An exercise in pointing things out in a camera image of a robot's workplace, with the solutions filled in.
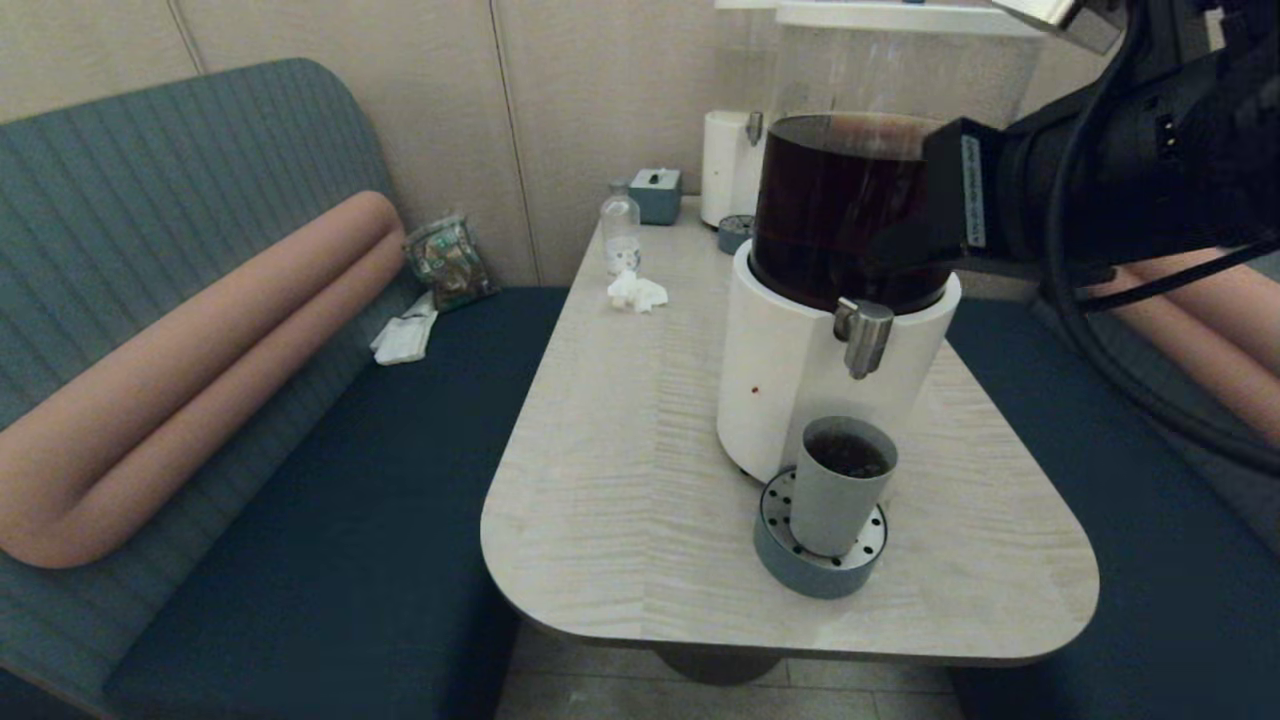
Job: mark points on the blue-grey tissue box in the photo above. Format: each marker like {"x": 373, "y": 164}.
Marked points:
{"x": 655, "y": 198}

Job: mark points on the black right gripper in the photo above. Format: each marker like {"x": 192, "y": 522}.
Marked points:
{"x": 965, "y": 190}

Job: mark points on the small round drip tray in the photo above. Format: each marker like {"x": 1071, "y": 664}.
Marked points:
{"x": 733, "y": 236}

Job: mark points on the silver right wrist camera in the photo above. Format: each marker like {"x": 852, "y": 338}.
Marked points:
{"x": 1070, "y": 15}

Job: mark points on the shiny snack bag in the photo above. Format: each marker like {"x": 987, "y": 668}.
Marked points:
{"x": 450, "y": 265}

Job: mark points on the small white clear dispenser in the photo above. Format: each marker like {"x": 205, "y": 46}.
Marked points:
{"x": 725, "y": 170}

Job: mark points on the pink bolster cushion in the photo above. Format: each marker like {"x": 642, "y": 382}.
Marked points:
{"x": 1220, "y": 340}
{"x": 200, "y": 340}

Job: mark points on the large tea dispenser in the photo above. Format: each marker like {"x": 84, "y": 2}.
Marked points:
{"x": 790, "y": 380}

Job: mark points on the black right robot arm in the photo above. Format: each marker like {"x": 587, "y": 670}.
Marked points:
{"x": 1150, "y": 150}

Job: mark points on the teal bench seat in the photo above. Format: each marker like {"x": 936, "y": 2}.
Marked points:
{"x": 1100, "y": 550}
{"x": 150, "y": 180}

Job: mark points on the clear plastic bottle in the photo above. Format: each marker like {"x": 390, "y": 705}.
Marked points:
{"x": 619, "y": 225}

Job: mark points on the crumpled white tissue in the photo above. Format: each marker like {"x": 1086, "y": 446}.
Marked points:
{"x": 635, "y": 290}

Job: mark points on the grey cup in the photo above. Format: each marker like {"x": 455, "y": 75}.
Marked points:
{"x": 835, "y": 510}

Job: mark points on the round blue-grey perforated drip tray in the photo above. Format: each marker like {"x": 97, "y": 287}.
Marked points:
{"x": 800, "y": 580}

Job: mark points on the folded white napkin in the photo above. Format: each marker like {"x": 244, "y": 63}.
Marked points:
{"x": 405, "y": 340}

